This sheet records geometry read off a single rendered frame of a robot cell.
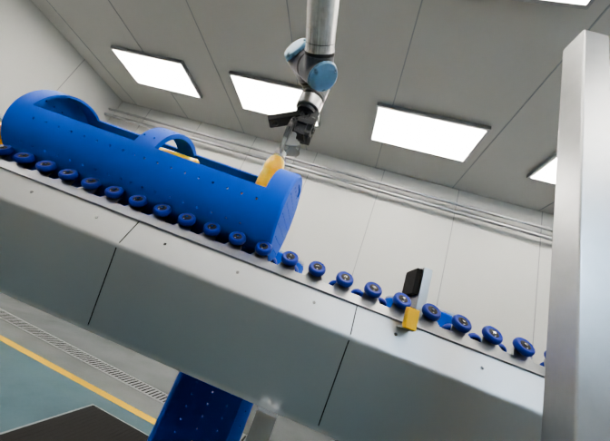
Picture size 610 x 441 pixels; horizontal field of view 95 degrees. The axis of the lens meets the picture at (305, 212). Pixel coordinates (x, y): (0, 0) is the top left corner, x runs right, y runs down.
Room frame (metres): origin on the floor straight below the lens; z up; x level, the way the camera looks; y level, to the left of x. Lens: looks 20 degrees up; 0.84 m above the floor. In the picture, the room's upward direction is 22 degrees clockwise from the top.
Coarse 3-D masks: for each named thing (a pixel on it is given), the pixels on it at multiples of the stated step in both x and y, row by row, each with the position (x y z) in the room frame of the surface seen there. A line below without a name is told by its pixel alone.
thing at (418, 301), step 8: (408, 272) 0.81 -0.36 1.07; (416, 272) 0.75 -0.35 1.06; (424, 272) 0.74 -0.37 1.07; (408, 280) 0.80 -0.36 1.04; (416, 280) 0.75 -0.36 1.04; (424, 280) 0.74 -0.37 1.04; (408, 288) 0.78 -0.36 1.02; (416, 288) 0.75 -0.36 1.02; (424, 288) 0.74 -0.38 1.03; (408, 296) 0.80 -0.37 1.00; (416, 296) 0.76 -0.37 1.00; (424, 296) 0.74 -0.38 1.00; (416, 304) 0.74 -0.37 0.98
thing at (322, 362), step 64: (0, 192) 0.77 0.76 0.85; (0, 256) 0.80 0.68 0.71; (64, 256) 0.77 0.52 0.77; (128, 256) 0.73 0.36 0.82; (192, 256) 0.72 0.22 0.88; (64, 320) 0.80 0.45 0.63; (128, 320) 0.77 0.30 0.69; (192, 320) 0.74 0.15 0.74; (256, 320) 0.70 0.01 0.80; (320, 320) 0.68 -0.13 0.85; (384, 320) 0.68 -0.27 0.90; (256, 384) 0.74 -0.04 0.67; (320, 384) 0.71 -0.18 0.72; (384, 384) 0.68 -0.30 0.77; (448, 384) 0.65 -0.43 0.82; (512, 384) 0.64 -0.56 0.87
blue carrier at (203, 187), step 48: (48, 96) 0.80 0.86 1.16; (48, 144) 0.79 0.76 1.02; (96, 144) 0.75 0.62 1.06; (144, 144) 0.74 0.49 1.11; (192, 144) 0.88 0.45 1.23; (96, 192) 0.86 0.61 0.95; (144, 192) 0.78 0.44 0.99; (192, 192) 0.73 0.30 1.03; (240, 192) 0.71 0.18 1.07; (288, 192) 0.70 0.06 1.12
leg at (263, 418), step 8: (264, 408) 0.75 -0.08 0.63; (256, 416) 0.73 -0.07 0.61; (264, 416) 0.73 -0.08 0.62; (272, 416) 0.73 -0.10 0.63; (256, 424) 0.73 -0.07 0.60; (264, 424) 0.73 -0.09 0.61; (272, 424) 0.72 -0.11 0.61; (256, 432) 0.73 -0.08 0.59; (264, 432) 0.73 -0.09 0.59; (248, 440) 0.73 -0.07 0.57; (256, 440) 0.73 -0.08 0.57; (264, 440) 0.73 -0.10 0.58
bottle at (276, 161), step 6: (270, 156) 0.83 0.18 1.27; (276, 156) 0.81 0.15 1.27; (282, 156) 0.83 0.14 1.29; (264, 162) 0.83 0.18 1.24; (270, 162) 0.81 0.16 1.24; (276, 162) 0.81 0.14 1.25; (282, 162) 0.82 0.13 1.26; (264, 168) 0.82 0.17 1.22; (270, 168) 0.81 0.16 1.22; (276, 168) 0.81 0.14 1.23; (282, 168) 0.83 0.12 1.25; (264, 174) 0.81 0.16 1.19; (270, 174) 0.81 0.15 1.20; (258, 180) 0.82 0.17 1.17; (264, 180) 0.81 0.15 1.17; (264, 186) 0.81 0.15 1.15
